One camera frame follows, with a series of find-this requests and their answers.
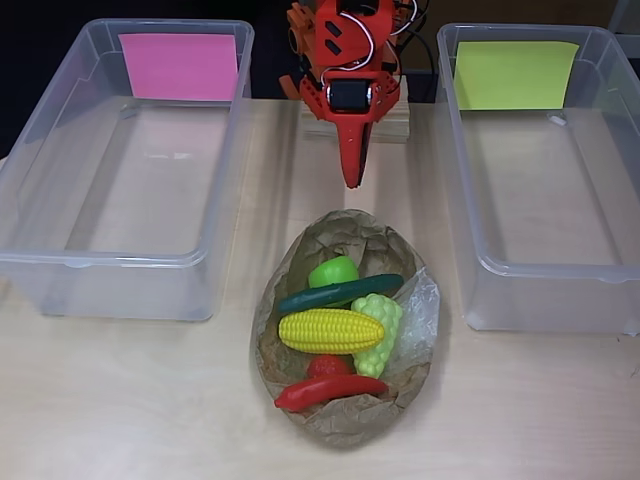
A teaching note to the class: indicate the red toy chili pepper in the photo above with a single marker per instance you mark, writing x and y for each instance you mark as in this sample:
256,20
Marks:
330,390

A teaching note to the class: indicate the dark green toy cucumber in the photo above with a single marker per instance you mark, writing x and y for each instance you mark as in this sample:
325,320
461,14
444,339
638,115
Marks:
340,292

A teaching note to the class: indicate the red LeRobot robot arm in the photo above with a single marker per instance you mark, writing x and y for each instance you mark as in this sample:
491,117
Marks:
350,30

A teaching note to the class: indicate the green toy apple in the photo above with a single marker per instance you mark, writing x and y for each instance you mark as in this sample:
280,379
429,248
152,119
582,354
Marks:
332,272

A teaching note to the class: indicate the clear plastic bin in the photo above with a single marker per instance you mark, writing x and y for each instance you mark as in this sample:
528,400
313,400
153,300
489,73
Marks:
540,200
125,200

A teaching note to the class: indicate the yellow toy corn cob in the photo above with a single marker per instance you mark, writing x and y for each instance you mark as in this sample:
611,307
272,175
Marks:
330,331

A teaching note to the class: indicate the yellow sticky note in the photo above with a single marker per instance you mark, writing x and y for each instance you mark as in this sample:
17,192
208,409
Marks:
515,75

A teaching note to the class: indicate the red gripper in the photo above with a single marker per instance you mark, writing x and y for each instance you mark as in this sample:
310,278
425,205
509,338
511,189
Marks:
346,96

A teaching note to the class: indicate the crumpled brown paper bag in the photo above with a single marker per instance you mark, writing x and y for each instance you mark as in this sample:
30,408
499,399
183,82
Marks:
345,420

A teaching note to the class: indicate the red toy tomato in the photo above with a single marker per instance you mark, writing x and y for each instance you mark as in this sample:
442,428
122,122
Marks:
327,366

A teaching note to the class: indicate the pink sticky note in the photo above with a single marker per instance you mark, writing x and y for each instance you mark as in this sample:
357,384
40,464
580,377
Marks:
180,67

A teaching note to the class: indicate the light green toy grapes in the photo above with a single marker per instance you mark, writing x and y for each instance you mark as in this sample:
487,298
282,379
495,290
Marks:
382,325

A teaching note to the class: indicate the wooden base block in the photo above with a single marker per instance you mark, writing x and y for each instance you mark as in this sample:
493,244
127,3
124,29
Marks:
395,125

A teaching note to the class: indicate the small white label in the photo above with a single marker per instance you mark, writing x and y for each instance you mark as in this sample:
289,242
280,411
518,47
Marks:
557,120

